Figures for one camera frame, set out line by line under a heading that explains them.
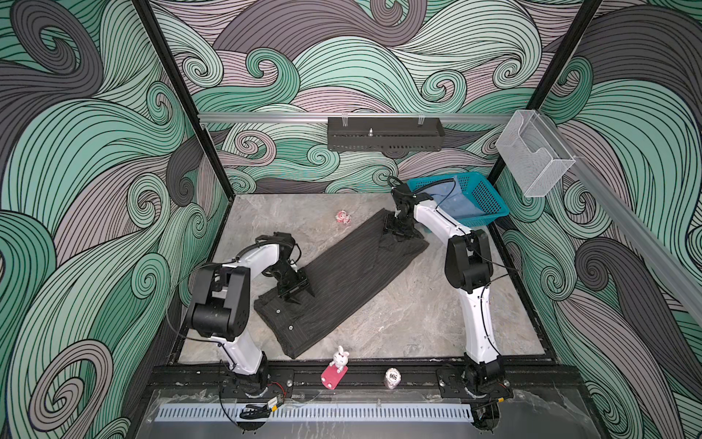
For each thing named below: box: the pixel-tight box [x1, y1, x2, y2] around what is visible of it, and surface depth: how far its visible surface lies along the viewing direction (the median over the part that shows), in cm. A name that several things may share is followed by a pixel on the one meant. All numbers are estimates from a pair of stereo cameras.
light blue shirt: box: [418, 176, 490, 222], surface depth 116 cm
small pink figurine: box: [335, 209, 351, 225], surface depth 112 cm
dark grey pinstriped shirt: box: [254, 210, 430, 360], surface depth 92 cm
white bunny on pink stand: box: [320, 345, 351, 391], surface depth 74 cm
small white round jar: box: [384, 366, 402, 390], surface depth 71 cm
